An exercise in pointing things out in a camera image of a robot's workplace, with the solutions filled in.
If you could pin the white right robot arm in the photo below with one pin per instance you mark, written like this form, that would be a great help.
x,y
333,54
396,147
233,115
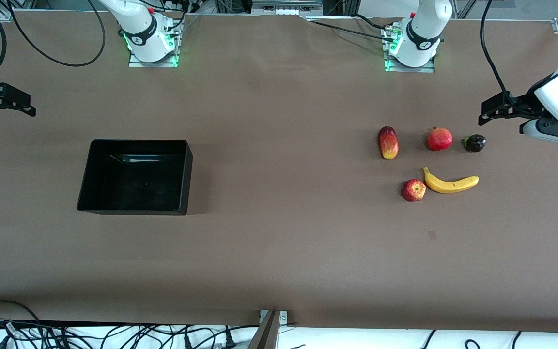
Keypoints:
x,y
143,29

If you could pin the black plastic box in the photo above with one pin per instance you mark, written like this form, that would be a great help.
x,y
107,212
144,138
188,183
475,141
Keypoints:
x,y
136,179

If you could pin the red yellow mango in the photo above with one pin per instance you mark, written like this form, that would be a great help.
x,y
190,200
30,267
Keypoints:
x,y
388,142

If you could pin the red pomegranate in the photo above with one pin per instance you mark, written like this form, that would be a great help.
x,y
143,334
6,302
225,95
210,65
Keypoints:
x,y
440,139

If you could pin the aluminium profile beam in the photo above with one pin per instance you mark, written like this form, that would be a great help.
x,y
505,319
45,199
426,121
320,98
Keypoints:
x,y
265,334

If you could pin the dark purple eggplant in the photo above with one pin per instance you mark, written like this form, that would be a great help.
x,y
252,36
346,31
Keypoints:
x,y
475,143

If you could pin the silver metal frame rail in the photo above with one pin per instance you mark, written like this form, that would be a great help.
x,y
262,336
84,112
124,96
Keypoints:
x,y
284,7

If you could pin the red yellow apple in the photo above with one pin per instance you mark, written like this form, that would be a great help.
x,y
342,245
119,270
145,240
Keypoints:
x,y
413,190

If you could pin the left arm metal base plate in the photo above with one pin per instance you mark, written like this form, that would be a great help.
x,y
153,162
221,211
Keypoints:
x,y
424,69

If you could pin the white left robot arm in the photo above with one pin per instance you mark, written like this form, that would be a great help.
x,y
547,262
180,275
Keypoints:
x,y
424,29

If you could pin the yellow banana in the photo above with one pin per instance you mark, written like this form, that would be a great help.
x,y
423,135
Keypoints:
x,y
448,185

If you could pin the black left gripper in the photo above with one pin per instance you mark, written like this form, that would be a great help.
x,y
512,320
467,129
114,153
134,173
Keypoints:
x,y
522,106

